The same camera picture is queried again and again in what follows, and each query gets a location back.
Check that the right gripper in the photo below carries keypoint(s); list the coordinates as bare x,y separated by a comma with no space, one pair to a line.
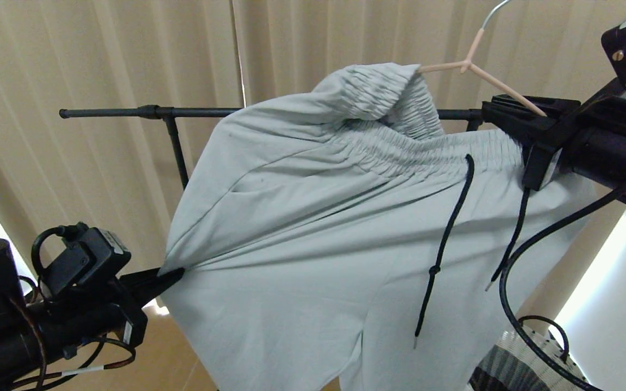
606,152

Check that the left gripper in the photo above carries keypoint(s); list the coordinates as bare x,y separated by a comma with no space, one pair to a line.
85,326

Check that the pink clothes hanger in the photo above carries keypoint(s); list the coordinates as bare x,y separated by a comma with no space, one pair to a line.
470,66

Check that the pale grey shorts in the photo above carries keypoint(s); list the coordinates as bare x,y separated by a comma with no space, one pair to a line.
302,244

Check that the black clothes rack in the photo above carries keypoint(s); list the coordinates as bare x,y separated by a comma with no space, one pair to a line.
128,113

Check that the white laundry basket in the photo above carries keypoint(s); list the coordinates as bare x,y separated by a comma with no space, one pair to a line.
508,364

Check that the beige curtain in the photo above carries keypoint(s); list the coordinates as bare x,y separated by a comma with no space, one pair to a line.
101,54

